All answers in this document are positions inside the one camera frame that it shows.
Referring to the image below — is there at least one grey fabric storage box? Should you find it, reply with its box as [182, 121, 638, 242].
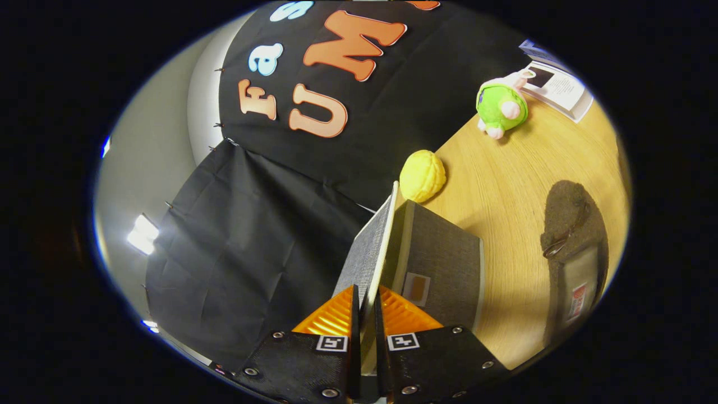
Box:
[332, 180, 486, 378]

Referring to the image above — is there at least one white book with dark photo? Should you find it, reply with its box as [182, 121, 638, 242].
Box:
[522, 61, 595, 124]

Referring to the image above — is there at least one black backdrop cloth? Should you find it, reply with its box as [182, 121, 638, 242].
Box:
[145, 0, 539, 374]

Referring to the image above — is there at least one row of small black clips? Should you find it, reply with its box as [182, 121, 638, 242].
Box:
[140, 66, 239, 292]

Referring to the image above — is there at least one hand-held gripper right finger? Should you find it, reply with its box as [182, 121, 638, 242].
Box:
[372, 284, 512, 404]

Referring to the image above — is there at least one green and pink plush toy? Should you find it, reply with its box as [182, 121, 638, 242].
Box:
[475, 68, 536, 140]

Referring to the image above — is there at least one blue cover book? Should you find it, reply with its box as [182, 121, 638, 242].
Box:
[517, 38, 567, 71]

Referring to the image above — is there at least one long ceiling light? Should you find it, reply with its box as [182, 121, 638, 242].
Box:
[126, 213, 160, 256]

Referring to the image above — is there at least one brown fuzzy shoe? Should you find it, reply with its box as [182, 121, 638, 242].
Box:
[540, 180, 610, 351]

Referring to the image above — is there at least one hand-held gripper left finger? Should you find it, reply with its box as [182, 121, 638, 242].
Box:
[232, 284, 361, 404]

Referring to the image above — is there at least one yellow walnut-shaped toy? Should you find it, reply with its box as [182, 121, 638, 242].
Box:
[399, 149, 448, 203]

